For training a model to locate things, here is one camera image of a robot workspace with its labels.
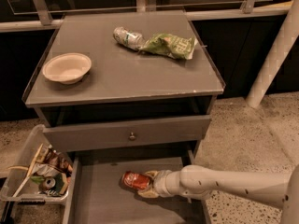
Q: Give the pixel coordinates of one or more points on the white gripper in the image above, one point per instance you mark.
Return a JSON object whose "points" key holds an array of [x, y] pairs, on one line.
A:
{"points": [[161, 182]]}

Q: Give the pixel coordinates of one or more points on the red coke can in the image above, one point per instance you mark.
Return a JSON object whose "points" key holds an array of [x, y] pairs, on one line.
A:
{"points": [[136, 180]]}

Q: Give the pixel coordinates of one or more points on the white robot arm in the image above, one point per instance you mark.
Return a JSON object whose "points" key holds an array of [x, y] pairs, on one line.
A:
{"points": [[280, 190]]}

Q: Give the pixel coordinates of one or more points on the round metal drawer knob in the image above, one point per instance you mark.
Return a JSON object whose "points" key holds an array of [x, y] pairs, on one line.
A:
{"points": [[132, 137]]}

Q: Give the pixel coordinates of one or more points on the closed top grey drawer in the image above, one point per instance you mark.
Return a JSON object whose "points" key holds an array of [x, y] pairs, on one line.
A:
{"points": [[116, 134]]}

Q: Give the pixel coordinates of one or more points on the open middle grey drawer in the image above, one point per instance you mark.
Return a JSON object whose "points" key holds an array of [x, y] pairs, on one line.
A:
{"points": [[97, 195]]}

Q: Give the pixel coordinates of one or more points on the grey drawer cabinet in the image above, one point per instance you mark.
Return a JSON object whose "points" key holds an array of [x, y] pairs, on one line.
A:
{"points": [[123, 85]]}

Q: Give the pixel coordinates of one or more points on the small can in bin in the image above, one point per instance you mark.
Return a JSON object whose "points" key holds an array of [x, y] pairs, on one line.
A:
{"points": [[48, 184]]}

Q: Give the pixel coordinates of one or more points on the snack bags in bin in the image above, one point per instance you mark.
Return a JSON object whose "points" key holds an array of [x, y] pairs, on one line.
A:
{"points": [[46, 163]]}

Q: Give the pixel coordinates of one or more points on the clear plastic bin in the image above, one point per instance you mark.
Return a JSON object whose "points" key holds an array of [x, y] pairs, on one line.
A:
{"points": [[30, 192]]}

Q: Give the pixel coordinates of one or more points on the green chip bag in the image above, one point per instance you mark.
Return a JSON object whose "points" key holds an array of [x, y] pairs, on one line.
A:
{"points": [[172, 46]]}

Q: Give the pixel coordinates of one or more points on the white paper bowl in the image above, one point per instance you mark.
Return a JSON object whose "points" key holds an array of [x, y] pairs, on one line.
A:
{"points": [[67, 68]]}

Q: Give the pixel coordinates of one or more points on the metal railing with glass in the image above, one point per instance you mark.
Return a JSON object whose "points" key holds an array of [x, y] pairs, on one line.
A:
{"points": [[33, 15]]}

